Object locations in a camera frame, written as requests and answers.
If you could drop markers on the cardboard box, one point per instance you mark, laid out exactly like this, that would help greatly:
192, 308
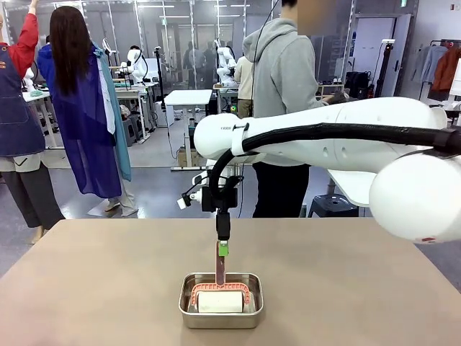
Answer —
187, 158

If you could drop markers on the orange hanging jacket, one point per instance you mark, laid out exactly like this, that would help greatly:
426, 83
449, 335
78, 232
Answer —
446, 68

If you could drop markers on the steel rectangular container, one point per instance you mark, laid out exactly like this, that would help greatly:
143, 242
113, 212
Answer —
219, 321

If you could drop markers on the black metal stool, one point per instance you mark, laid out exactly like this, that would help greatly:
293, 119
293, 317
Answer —
333, 205

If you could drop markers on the person in grey hoodie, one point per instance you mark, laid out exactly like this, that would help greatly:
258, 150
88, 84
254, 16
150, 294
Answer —
281, 72

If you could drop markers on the person in beige jacket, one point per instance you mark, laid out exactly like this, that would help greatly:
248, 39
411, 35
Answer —
245, 79

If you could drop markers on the white tag on right gripper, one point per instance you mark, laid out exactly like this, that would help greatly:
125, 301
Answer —
182, 203

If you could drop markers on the light blue hanging shirt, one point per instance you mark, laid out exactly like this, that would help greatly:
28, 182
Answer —
426, 65

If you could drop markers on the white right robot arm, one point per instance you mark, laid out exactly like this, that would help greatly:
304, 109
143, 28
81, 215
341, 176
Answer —
324, 151

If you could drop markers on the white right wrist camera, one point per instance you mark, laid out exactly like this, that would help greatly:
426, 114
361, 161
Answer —
200, 178

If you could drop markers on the white side table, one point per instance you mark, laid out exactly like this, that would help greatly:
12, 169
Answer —
349, 187

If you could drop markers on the person with red sleeves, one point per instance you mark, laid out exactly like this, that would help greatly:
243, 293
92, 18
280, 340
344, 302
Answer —
18, 119

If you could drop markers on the white background desk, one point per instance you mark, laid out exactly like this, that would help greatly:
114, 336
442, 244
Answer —
187, 97

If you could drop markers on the long-haired woman in blue apron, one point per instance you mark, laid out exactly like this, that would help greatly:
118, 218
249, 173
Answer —
86, 126

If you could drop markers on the black backpack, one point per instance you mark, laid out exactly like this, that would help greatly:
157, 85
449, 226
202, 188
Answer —
358, 84

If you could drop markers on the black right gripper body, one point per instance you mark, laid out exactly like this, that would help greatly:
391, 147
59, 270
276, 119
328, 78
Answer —
227, 200

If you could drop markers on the grey background stool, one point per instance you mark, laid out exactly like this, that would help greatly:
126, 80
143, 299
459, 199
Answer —
130, 129

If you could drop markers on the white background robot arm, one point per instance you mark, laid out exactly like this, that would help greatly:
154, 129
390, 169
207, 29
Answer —
225, 59
137, 61

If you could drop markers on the black stand with white top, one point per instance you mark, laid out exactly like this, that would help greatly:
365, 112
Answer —
385, 65

